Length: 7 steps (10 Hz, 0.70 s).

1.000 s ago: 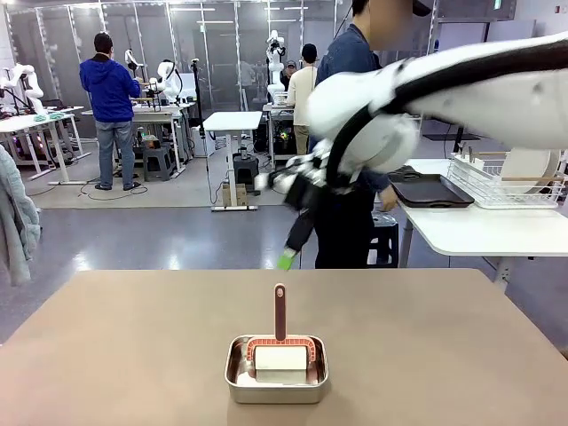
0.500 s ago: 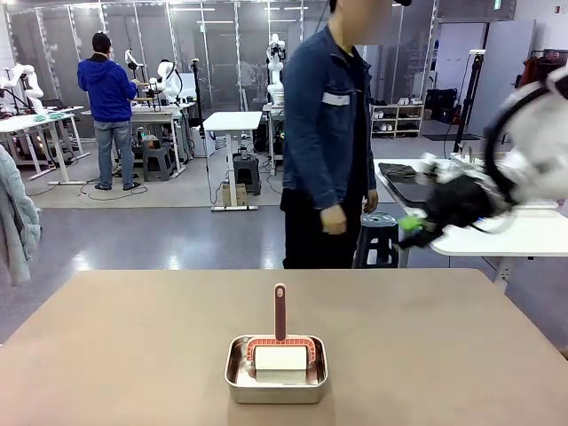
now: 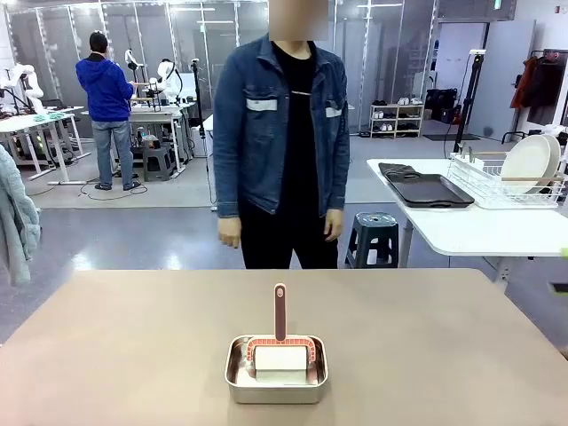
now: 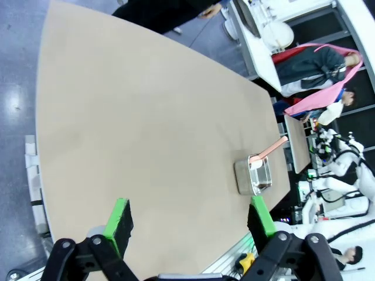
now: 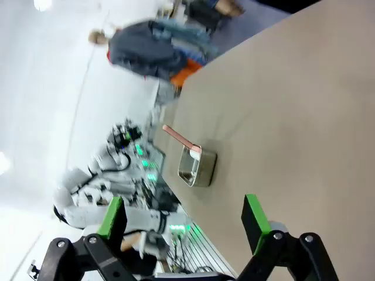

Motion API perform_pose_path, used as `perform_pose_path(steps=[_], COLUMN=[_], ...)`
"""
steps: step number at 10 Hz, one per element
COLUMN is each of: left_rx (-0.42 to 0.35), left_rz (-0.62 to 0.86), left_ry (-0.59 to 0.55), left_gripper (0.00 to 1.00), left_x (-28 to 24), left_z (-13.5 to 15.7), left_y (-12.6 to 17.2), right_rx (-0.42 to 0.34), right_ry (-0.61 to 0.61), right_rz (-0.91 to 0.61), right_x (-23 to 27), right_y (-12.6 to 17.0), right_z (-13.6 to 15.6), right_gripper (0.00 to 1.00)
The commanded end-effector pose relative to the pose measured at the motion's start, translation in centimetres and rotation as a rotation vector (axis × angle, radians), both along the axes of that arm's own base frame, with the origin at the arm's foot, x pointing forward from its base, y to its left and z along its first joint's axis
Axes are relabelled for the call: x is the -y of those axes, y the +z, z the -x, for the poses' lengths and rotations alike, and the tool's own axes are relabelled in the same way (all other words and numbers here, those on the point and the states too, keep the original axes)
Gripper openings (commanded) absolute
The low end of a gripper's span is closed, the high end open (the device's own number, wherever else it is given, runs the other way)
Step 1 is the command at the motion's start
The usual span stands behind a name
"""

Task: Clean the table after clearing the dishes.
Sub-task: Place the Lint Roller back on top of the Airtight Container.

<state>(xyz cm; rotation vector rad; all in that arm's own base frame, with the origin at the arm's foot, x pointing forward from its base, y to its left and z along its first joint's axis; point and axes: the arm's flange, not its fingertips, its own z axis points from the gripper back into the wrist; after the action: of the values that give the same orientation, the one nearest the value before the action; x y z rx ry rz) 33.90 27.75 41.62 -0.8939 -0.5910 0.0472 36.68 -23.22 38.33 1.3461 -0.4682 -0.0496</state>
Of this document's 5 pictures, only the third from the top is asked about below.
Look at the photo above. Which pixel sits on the person's left forearm denim sleeve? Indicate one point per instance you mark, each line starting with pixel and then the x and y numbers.
pixel 338 177

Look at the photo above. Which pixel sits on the person's right forearm denim sleeve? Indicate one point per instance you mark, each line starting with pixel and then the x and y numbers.
pixel 227 182

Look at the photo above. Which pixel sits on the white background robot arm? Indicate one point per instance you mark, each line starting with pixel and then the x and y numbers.
pixel 131 60
pixel 168 80
pixel 26 84

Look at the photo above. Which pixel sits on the person's left hand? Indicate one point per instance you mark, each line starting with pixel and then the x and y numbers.
pixel 333 226

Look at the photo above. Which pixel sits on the person's right hand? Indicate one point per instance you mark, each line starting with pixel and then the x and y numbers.
pixel 230 233

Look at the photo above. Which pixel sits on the black clothes rack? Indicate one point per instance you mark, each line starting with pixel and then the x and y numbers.
pixel 550 89

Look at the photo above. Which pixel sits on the hanging dark garment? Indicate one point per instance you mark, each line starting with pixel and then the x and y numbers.
pixel 548 89

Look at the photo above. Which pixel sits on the black light stand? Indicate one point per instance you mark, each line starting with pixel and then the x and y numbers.
pixel 466 111

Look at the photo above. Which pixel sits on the hanging orange garment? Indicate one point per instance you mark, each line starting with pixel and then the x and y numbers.
pixel 523 84

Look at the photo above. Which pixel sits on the black bags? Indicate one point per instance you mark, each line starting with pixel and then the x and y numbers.
pixel 441 104

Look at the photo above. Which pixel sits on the dark green plastic stool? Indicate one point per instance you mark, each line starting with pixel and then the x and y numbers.
pixel 370 231

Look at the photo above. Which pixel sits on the wooden shoe rack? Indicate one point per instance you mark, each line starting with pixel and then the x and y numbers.
pixel 396 120

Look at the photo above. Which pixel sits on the rectangular stainless steel tray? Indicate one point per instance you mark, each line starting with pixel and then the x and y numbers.
pixel 275 392

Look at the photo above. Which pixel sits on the man in denim jacket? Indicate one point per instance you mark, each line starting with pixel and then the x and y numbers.
pixel 279 133

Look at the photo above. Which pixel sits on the black step stool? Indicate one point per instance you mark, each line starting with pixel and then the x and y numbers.
pixel 157 164

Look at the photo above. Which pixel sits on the white workbench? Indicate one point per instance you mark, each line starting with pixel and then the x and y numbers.
pixel 151 116

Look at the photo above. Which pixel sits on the man in blue hoodie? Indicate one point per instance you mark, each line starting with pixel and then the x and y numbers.
pixel 106 97

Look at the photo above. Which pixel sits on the white desk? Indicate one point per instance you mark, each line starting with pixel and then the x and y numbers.
pixel 40 120

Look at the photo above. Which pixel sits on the light blue fleece jacket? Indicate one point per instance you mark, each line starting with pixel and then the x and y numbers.
pixel 15 213

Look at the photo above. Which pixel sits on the black camera tripod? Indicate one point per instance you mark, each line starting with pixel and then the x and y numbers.
pixel 198 111

